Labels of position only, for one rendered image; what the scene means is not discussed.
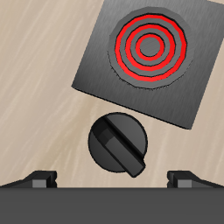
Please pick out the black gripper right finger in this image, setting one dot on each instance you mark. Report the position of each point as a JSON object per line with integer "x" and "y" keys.
{"x": 182, "y": 178}

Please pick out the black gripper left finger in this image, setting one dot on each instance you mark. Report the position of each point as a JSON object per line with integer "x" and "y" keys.
{"x": 40, "y": 178}

